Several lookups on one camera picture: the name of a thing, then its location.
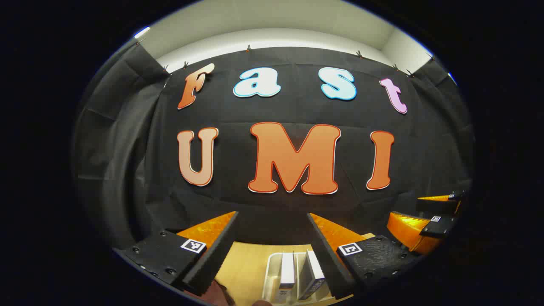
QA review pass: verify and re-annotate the white spine book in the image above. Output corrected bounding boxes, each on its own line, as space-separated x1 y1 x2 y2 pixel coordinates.
278 252 296 303

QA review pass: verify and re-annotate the reddish brown schoolbag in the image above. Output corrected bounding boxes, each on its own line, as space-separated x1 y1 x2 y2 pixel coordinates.
187 280 234 306

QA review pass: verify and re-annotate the blue cover book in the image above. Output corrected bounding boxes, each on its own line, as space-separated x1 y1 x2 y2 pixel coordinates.
297 250 327 300

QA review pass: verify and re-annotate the black backdrop cloth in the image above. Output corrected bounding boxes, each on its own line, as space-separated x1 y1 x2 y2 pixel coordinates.
72 42 476 255

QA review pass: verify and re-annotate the white bookshelf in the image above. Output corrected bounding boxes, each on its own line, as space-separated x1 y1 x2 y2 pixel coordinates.
261 251 340 304

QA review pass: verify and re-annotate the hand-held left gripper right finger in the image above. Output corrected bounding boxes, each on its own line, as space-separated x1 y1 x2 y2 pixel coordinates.
307 212 425 300

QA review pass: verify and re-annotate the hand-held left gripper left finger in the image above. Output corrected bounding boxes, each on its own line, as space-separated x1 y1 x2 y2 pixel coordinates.
114 211 239 298

